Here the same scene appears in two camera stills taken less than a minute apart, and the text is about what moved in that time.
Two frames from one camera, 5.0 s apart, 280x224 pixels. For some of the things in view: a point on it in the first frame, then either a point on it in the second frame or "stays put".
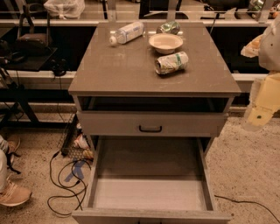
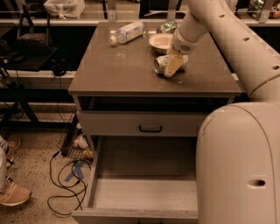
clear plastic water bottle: [128, 33] stays put
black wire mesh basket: [73, 142] stays put
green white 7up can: [171, 63] stays put
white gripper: [270, 52] to [179, 46]
